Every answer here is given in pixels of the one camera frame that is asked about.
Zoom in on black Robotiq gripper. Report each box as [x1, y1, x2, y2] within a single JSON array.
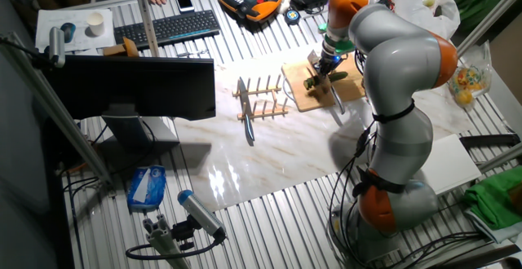
[[316, 51, 343, 78]]

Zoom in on steel cleaver with metal handle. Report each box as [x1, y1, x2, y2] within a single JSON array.
[[307, 50, 347, 115]]

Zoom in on round black blue disc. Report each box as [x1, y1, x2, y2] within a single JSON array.
[[284, 9, 302, 26]]

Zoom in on wooden peg knife rack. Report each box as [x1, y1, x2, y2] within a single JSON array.
[[232, 74, 290, 122]]

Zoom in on pointed steel kitchen knife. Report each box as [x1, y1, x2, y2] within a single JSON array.
[[237, 76, 256, 143]]

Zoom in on white plastic bag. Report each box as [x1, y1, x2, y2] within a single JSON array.
[[385, 0, 462, 44]]

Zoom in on clear bag of yellow fruit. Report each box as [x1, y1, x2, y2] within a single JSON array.
[[447, 40, 494, 111]]

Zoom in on white flat box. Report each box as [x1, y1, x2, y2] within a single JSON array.
[[415, 133, 483, 196]]

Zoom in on white smartphone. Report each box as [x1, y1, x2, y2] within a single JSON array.
[[173, 0, 196, 14]]

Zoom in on black computer keyboard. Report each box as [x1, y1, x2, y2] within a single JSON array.
[[113, 9, 222, 51]]

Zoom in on black flat bar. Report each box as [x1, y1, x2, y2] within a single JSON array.
[[459, 133, 522, 150]]

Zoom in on black computer monitor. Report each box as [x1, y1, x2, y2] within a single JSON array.
[[42, 55, 217, 156]]

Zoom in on brown cardboard piece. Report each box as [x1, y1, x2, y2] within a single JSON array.
[[102, 36, 140, 58]]

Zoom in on bright green folded cloth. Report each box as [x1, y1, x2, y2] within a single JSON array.
[[462, 166, 522, 232]]

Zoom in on blue tissue pack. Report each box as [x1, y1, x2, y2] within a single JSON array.
[[126, 165, 167, 213]]

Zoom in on white paper cup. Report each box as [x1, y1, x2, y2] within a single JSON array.
[[86, 11, 106, 37]]

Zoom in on dark blue computer mouse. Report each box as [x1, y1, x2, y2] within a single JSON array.
[[60, 22, 77, 44]]

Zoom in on white paper sheets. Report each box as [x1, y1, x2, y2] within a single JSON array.
[[34, 7, 117, 54]]

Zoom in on wooden cutting board metal handle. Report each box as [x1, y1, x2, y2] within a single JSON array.
[[281, 55, 366, 113]]

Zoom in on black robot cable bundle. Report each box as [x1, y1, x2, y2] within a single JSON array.
[[325, 121, 490, 269]]

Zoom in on aluminium frame post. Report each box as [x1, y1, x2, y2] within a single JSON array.
[[0, 32, 113, 184], [456, 0, 522, 56], [130, 0, 161, 58]]

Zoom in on silver depth camera blue end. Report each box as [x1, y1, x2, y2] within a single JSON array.
[[177, 189, 228, 240]]

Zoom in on aluminium profile camera stand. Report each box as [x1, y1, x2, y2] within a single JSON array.
[[142, 214, 192, 269]]

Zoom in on black camera cable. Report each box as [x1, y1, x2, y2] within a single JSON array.
[[125, 234, 226, 261]]

